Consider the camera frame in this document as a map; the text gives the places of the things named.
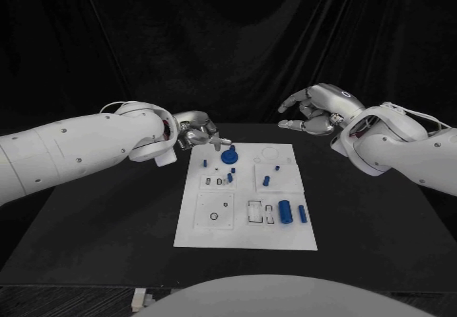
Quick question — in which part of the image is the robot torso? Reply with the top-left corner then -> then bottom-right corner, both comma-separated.
133,273 -> 437,317

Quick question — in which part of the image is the white task board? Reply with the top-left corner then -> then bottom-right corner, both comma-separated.
173,143 -> 319,251

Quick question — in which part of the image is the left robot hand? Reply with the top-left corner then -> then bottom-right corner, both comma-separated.
173,110 -> 234,152

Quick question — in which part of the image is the white bracket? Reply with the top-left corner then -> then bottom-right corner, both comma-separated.
130,287 -> 157,313

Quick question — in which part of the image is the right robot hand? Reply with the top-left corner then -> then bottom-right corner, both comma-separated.
277,83 -> 366,136

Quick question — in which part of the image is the blue gear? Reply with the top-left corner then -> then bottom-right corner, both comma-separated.
221,145 -> 239,165

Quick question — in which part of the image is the large blue cylinder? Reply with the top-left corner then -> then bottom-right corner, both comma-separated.
277,199 -> 294,225

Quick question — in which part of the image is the white cable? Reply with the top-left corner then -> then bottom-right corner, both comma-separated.
99,100 -> 138,114
379,102 -> 453,129

